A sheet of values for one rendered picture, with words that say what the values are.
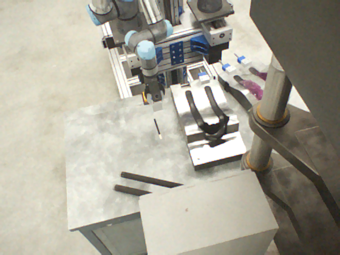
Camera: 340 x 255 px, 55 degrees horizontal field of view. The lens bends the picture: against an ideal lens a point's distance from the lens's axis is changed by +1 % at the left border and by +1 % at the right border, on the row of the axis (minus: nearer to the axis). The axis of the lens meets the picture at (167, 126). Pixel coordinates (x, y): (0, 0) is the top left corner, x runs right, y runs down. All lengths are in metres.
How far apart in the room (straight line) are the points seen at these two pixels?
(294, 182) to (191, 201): 0.38
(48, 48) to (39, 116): 0.92
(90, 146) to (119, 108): 0.27
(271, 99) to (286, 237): 0.61
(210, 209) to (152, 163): 0.87
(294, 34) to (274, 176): 0.61
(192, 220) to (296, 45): 0.45
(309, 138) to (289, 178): 0.25
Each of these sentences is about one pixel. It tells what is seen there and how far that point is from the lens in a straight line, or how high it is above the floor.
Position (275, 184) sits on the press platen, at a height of 1.29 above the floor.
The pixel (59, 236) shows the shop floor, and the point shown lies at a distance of 2.52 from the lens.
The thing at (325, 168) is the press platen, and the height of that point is 1.54.
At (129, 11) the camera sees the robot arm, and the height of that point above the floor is 1.18.
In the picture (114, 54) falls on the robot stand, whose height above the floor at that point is 0.23.
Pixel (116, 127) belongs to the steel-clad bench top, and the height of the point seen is 0.80.
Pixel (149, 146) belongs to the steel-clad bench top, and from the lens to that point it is 1.69.
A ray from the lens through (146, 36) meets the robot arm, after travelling 1.52.
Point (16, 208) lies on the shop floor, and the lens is 2.74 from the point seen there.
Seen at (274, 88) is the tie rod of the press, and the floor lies 1.66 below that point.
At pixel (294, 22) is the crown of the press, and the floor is 1.90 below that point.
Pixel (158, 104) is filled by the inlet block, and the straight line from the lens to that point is 1.65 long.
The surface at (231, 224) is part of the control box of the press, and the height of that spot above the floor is 1.47.
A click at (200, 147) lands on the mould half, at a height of 0.86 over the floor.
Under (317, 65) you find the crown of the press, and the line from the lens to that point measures 0.50.
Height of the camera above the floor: 2.22
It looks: 54 degrees down
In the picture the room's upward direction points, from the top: 9 degrees counter-clockwise
